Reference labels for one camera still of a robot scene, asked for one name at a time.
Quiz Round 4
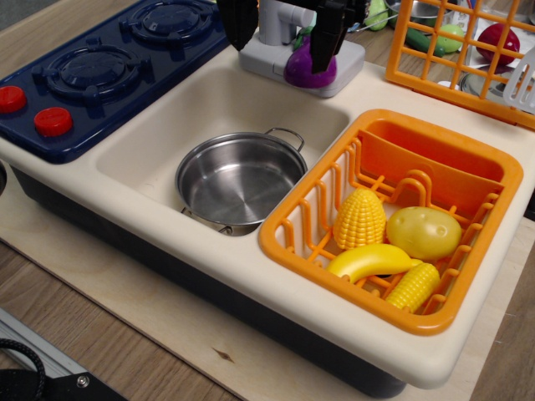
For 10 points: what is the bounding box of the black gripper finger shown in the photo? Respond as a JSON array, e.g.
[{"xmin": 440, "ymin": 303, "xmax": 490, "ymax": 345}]
[
  {"xmin": 217, "ymin": 0, "xmax": 259, "ymax": 51},
  {"xmin": 309, "ymin": 1, "xmax": 355, "ymax": 74}
]

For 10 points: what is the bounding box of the purple toy eggplant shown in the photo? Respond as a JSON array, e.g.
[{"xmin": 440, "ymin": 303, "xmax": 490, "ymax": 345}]
[{"xmin": 283, "ymin": 26, "xmax": 338, "ymax": 89}]

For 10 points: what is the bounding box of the stainless steel pan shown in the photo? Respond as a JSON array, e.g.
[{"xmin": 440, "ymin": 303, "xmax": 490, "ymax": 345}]
[{"xmin": 175, "ymin": 127, "xmax": 308, "ymax": 236}]

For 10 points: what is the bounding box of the grey toy faucet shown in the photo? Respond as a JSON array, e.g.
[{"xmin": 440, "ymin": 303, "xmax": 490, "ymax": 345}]
[{"xmin": 239, "ymin": 1, "xmax": 365, "ymax": 98}]

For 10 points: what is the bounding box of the green toy pear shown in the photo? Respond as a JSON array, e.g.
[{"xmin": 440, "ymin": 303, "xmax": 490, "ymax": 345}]
[{"xmin": 364, "ymin": 0, "xmax": 389, "ymax": 31}]

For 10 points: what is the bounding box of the green toy cucumber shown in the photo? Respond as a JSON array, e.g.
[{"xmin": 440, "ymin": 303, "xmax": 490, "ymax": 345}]
[{"xmin": 405, "ymin": 28, "xmax": 446, "ymax": 58}]

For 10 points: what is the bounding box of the light green toy fruit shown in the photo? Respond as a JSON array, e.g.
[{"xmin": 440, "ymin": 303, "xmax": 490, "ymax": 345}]
[{"xmin": 436, "ymin": 24, "xmax": 464, "ymax": 53}]

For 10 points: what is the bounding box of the orange upright grid rack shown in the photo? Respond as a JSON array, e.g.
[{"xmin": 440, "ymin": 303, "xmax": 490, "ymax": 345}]
[{"xmin": 385, "ymin": 1, "xmax": 534, "ymax": 129}]

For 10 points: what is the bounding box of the red toy fruit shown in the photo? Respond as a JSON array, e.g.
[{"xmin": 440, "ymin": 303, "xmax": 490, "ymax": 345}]
[{"xmin": 476, "ymin": 23, "xmax": 521, "ymax": 65}]

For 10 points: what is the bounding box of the orange dish drainer basket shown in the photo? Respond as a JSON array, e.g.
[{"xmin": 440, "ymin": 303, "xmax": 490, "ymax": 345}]
[{"xmin": 259, "ymin": 109, "xmax": 523, "ymax": 335}]

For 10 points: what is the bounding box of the steel pot lid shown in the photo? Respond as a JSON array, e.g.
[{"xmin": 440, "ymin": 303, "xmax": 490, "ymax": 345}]
[{"xmin": 460, "ymin": 66, "xmax": 519, "ymax": 101}]

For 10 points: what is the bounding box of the blue toy stove top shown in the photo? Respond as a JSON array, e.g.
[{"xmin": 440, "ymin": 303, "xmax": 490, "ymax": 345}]
[{"xmin": 1, "ymin": 1, "xmax": 228, "ymax": 164}]

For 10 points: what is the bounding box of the white plastic spatula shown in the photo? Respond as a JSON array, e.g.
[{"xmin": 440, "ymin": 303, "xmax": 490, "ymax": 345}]
[{"xmin": 502, "ymin": 48, "xmax": 534, "ymax": 114}]

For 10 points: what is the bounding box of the yellow toy corn large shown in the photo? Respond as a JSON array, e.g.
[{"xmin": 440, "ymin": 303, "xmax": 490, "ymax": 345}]
[{"xmin": 333, "ymin": 188, "xmax": 386, "ymax": 250}]

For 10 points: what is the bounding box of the cream toy kitchen sink unit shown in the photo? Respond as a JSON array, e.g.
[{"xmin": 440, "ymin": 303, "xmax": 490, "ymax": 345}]
[{"xmin": 1, "ymin": 49, "xmax": 534, "ymax": 393}]

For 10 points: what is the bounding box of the red stove knob right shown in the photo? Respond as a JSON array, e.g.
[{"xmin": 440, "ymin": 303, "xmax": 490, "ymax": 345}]
[{"xmin": 33, "ymin": 107, "xmax": 74, "ymax": 137}]

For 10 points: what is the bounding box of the red stove knob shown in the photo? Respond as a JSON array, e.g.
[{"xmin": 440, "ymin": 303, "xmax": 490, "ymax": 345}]
[
  {"xmin": 33, "ymin": 107, "xmax": 74, "ymax": 137},
  {"xmin": 0, "ymin": 85, "xmax": 27, "ymax": 114}
]

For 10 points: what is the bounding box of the yellow toy potato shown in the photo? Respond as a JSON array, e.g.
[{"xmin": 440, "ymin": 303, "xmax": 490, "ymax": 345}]
[{"xmin": 386, "ymin": 206, "xmax": 462, "ymax": 261}]

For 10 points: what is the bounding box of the red stove knob left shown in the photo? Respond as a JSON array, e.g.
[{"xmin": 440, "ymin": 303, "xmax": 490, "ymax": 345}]
[{"xmin": 0, "ymin": 85, "xmax": 27, "ymax": 114}]

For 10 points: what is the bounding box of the yellow toy banana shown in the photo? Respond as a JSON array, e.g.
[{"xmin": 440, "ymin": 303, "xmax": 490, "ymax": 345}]
[{"xmin": 326, "ymin": 244, "xmax": 422, "ymax": 284}]

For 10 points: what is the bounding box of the yellow toy corn small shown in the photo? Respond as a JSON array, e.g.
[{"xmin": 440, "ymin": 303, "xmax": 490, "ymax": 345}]
[{"xmin": 385, "ymin": 263, "xmax": 441, "ymax": 313}]

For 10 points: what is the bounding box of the plywood base board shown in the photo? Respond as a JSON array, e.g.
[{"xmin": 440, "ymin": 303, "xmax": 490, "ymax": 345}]
[{"xmin": 1, "ymin": 184, "xmax": 534, "ymax": 400}]

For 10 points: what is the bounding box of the black metal bracket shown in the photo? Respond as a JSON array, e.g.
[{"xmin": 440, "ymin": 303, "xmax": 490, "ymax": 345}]
[{"xmin": 25, "ymin": 372, "xmax": 126, "ymax": 401}]

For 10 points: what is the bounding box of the black braided cable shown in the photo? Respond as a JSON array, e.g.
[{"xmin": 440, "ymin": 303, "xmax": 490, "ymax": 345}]
[{"xmin": 0, "ymin": 338, "xmax": 47, "ymax": 401}]

